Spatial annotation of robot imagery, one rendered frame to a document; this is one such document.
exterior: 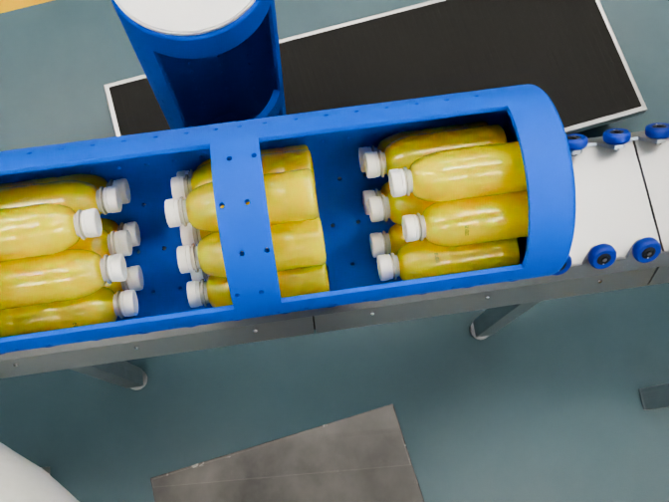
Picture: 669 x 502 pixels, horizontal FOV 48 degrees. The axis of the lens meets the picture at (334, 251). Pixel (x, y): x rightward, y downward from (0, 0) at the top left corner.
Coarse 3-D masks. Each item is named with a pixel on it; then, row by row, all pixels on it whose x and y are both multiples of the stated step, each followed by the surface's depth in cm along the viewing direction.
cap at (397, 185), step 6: (396, 168) 105; (390, 174) 104; (396, 174) 104; (402, 174) 104; (390, 180) 105; (396, 180) 104; (402, 180) 104; (390, 186) 106; (396, 186) 104; (402, 186) 104; (390, 192) 107; (396, 192) 104; (402, 192) 105
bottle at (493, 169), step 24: (504, 144) 105; (432, 168) 103; (456, 168) 102; (480, 168) 102; (504, 168) 103; (408, 192) 104; (432, 192) 103; (456, 192) 103; (480, 192) 104; (504, 192) 105
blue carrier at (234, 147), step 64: (192, 128) 105; (256, 128) 102; (320, 128) 101; (384, 128) 118; (512, 128) 119; (256, 192) 97; (320, 192) 124; (128, 256) 123; (256, 256) 97; (128, 320) 103; (192, 320) 104
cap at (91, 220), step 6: (84, 210) 102; (90, 210) 102; (96, 210) 103; (84, 216) 102; (90, 216) 101; (96, 216) 103; (84, 222) 101; (90, 222) 101; (96, 222) 102; (84, 228) 101; (90, 228) 101; (96, 228) 102; (102, 228) 105; (90, 234) 102; (96, 234) 102
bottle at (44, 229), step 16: (16, 208) 101; (32, 208) 101; (48, 208) 101; (64, 208) 102; (0, 224) 99; (16, 224) 99; (32, 224) 99; (48, 224) 100; (64, 224) 100; (80, 224) 101; (0, 240) 99; (16, 240) 99; (32, 240) 100; (48, 240) 100; (64, 240) 101; (0, 256) 100; (16, 256) 101; (32, 256) 102
